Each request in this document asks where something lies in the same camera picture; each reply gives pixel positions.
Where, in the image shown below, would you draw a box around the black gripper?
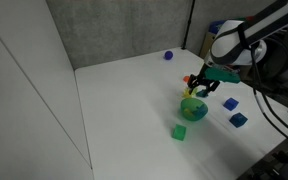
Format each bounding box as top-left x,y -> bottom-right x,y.
187,70 -> 221,99

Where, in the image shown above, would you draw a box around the light blue elephant toy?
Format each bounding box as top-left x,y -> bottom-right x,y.
193,104 -> 208,118

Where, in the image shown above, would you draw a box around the teal toy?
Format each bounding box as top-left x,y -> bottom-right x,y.
196,89 -> 209,99

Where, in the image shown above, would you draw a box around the green plastic bowl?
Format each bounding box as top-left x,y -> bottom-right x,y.
180,97 -> 209,122

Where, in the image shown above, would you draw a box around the yellow toy inside bowl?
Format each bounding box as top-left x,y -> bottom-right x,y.
183,107 -> 196,119

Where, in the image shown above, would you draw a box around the bright blue cube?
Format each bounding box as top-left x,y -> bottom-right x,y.
222,97 -> 240,112

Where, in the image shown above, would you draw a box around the brown cardboard box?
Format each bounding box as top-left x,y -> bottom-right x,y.
199,31 -> 214,60

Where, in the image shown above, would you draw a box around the purple ball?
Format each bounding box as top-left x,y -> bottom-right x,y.
163,50 -> 174,61

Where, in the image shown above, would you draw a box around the dark blue cube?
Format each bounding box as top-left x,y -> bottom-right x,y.
229,112 -> 249,129

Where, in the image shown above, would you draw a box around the green cube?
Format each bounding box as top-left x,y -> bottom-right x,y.
171,124 -> 187,142

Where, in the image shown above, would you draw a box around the blue object behind box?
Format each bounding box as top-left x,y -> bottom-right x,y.
208,19 -> 226,35

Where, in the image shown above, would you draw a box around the black tripod pole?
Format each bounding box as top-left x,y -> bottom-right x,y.
180,0 -> 197,51

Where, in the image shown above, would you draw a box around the black office chair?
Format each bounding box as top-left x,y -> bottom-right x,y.
247,19 -> 288,118

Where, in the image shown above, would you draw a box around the black perforated base board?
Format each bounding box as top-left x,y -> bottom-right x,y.
240,130 -> 288,180

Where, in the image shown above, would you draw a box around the thick black cable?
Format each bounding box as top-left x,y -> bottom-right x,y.
249,43 -> 288,141

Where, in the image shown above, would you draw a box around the thin black cable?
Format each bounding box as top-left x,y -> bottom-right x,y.
253,43 -> 288,134

